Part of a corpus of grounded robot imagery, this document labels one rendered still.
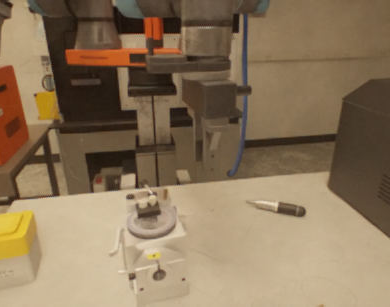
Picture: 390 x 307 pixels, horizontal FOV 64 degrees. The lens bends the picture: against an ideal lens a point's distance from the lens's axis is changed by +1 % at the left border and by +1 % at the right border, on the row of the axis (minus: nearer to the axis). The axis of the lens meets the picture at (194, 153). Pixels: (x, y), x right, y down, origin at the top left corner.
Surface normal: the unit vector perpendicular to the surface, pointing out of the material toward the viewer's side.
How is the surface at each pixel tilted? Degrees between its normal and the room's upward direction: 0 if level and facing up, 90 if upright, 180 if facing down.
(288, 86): 90
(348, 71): 90
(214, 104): 90
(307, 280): 0
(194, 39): 90
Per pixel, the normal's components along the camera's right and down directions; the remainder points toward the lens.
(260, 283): 0.00, -0.93
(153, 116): 0.18, 0.37
